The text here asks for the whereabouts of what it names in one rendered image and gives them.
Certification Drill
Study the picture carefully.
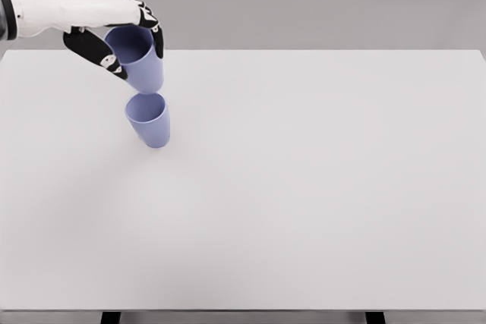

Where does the blue plastic cup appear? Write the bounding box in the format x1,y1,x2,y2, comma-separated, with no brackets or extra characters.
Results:
125,92,171,149
103,24,165,95

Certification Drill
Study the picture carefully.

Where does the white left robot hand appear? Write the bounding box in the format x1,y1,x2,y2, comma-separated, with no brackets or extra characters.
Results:
56,0,166,81

